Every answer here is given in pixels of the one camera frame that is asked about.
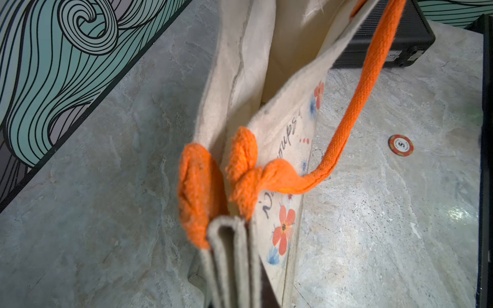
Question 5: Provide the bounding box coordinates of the beige floral canvas tote bag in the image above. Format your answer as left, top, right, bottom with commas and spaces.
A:
177, 1, 406, 307

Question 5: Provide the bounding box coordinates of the black ribbed case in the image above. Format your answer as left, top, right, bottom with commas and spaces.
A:
330, 0, 437, 70

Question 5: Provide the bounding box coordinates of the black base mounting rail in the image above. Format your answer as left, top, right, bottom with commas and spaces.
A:
467, 15, 492, 307

